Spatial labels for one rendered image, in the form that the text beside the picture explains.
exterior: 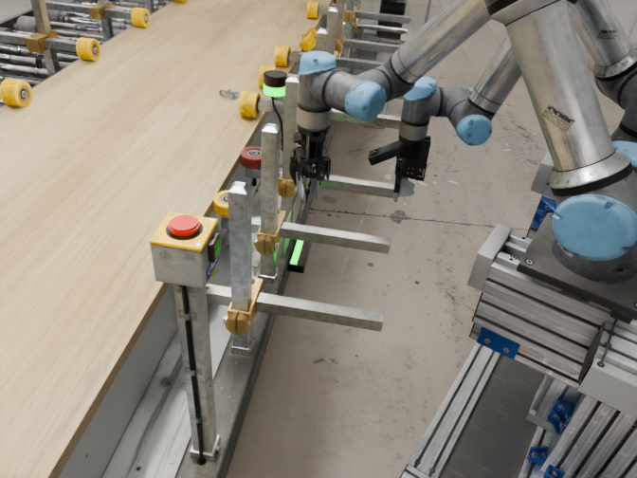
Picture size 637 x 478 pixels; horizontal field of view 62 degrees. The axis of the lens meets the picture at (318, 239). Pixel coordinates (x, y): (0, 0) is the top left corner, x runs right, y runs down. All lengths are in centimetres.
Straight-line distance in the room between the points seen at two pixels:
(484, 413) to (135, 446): 111
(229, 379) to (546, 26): 88
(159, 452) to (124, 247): 44
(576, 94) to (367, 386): 148
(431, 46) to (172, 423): 94
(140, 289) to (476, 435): 114
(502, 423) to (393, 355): 56
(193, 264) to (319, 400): 139
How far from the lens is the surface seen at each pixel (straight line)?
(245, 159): 154
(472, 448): 179
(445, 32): 108
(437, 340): 233
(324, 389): 207
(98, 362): 101
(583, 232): 90
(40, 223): 136
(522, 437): 187
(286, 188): 150
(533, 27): 86
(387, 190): 154
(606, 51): 153
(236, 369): 122
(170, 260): 71
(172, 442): 122
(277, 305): 117
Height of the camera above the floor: 164
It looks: 37 degrees down
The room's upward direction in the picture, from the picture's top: 5 degrees clockwise
